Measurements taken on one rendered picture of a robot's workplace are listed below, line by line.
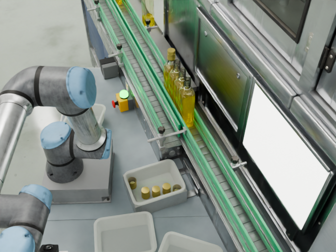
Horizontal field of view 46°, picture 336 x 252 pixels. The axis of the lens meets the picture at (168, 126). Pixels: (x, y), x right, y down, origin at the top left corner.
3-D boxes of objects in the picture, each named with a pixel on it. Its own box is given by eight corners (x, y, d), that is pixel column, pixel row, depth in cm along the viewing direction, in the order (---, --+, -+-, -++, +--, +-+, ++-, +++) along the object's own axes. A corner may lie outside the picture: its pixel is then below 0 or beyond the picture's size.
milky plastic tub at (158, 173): (187, 201, 166) (188, 189, 160) (135, 218, 161) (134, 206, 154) (172, 169, 177) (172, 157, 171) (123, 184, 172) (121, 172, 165)
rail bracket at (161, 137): (186, 143, 170) (187, 123, 161) (149, 154, 166) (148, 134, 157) (183, 138, 172) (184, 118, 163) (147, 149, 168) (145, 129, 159)
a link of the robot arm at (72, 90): (78, 134, 161) (38, 56, 112) (115, 136, 161) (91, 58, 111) (74, 163, 156) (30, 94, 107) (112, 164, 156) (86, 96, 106)
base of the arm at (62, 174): (45, 185, 159) (39, 170, 152) (47, 155, 169) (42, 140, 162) (83, 181, 161) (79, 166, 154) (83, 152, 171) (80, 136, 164)
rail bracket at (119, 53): (124, 67, 206) (122, 46, 197) (111, 71, 205) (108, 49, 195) (122, 63, 209) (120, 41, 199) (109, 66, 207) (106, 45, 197)
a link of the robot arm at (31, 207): (2, 180, 91) (-15, 223, 84) (51, 182, 91) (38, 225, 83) (11, 199, 97) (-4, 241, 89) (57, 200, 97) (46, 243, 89)
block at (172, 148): (182, 155, 175) (182, 145, 170) (162, 161, 172) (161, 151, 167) (179, 149, 177) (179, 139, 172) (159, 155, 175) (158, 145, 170)
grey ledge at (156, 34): (195, 100, 203) (197, 83, 195) (179, 105, 201) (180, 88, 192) (137, 7, 263) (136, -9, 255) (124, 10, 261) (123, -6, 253)
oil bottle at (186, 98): (193, 126, 178) (196, 90, 162) (181, 129, 176) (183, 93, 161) (188, 117, 181) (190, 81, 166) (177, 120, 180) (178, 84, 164)
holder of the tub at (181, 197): (198, 197, 168) (199, 186, 162) (136, 218, 161) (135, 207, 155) (183, 166, 179) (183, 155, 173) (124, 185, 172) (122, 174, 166)
